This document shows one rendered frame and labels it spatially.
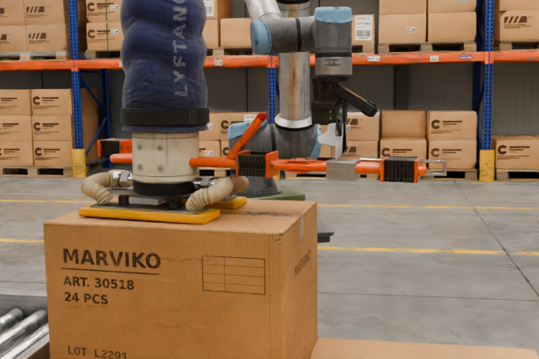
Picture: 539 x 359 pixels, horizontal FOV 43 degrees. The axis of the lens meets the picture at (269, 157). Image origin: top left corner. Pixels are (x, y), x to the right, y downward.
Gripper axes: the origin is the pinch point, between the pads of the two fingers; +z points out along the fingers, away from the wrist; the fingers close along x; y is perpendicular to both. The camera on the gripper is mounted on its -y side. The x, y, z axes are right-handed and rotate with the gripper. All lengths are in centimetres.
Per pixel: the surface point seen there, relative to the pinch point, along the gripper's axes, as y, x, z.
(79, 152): 420, -681, 72
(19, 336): 97, -9, 55
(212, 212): 29.8, 13.3, 12.0
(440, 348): -25, -16, 54
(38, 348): 75, 17, 47
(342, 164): -0.9, 11.0, 0.4
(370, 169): -7.6, 11.8, 1.4
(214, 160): 30.9, 6.8, 0.2
